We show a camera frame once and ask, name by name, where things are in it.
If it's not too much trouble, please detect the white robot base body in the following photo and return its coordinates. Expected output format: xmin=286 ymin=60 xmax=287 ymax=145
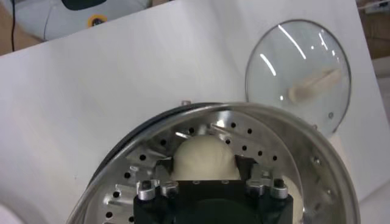
xmin=12 ymin=0 xmax=153 ymax=42

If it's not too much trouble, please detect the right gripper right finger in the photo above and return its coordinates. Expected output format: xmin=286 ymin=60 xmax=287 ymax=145
xmin=234 ymin=155 xmax=289 ymax=200

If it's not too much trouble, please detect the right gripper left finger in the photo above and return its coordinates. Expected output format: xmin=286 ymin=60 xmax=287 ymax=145
xmin=136 ymin=158 xmax=180 ymax=201

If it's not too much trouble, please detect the round glass pot lid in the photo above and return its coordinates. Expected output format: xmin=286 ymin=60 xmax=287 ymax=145
xmin=245 ymin=19 xmax=353 ymax=136

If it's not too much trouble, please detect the perforated steel steamer basket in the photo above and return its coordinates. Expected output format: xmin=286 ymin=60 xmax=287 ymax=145
xmin=65 ymin=102 xmax=362 ymax=224

